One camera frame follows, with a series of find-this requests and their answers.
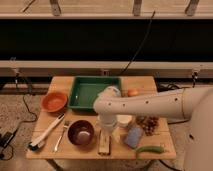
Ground wooden eraser block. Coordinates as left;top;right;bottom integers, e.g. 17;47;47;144
98;131;110;155

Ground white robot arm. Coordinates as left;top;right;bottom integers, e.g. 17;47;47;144
93;86;213;171

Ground green plastic tray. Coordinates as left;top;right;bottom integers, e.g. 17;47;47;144
68;76;121;112

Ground white cup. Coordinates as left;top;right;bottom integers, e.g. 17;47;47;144
117;115;132;128

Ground dark maroon bowl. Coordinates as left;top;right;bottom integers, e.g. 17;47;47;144
68;120;94;146

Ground blue sponge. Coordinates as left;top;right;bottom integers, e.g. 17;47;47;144
124;126;143;149

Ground orange fruit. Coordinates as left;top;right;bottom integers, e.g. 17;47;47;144
127;89;139;97

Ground metal fork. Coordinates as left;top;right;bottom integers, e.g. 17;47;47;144
53;120;70;152

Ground bunch of red grapes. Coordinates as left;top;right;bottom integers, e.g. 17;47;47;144
136;117;159;136

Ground green pepper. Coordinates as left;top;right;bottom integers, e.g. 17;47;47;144
135;146;165;158

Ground wooden table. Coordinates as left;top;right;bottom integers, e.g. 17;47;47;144
26;76;176;164

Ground orange bowl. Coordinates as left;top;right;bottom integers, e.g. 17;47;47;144
41;92;67;113

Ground white dish brush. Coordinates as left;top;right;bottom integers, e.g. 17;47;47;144
28;113;65;151

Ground black hanging cable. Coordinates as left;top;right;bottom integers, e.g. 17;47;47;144
118;10;157;77

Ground black cable on left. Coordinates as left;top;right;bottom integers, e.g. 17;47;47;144
0;71;38;161

